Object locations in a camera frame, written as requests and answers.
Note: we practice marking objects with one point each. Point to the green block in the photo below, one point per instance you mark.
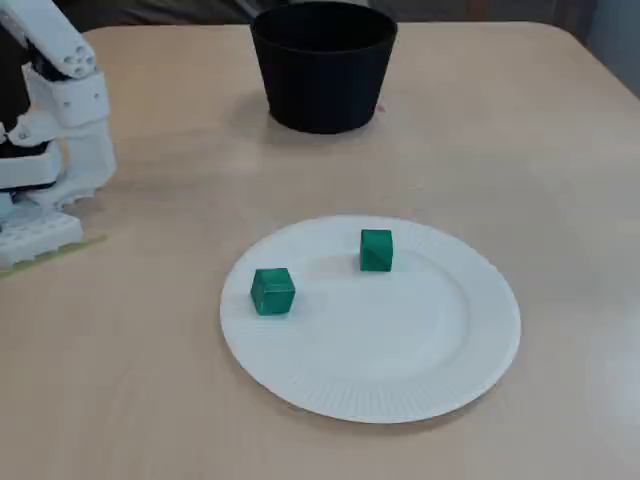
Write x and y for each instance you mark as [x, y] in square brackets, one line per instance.
[272, 292]
[376, 250]

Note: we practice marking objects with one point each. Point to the green mat under robot base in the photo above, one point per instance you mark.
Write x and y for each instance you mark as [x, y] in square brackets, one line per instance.
[85, 246]

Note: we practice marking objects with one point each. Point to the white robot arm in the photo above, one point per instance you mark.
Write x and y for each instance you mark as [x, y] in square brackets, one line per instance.
[80, 100]

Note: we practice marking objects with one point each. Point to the white paper plate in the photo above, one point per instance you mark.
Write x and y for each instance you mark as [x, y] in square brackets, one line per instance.
[425, 340]

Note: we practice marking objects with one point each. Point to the black pot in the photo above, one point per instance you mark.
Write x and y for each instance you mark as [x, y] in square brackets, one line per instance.
[325, 75]

